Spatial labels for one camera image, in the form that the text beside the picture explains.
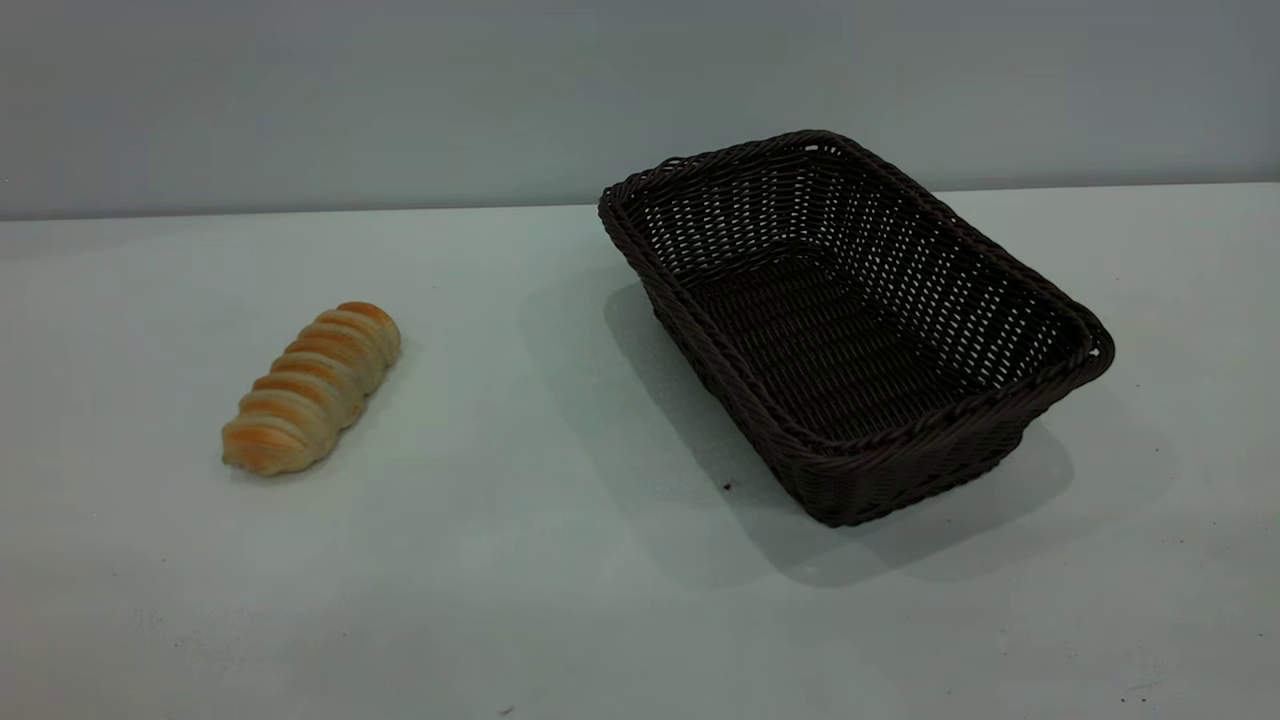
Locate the golden ridged bread loaf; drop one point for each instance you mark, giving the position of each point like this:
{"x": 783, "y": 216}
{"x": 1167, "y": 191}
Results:
{"x": 310, "y": 390}

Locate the black woven wicker basket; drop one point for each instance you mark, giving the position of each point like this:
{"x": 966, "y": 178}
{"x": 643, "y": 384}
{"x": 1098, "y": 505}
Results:
{"x": 830, "y": 350}

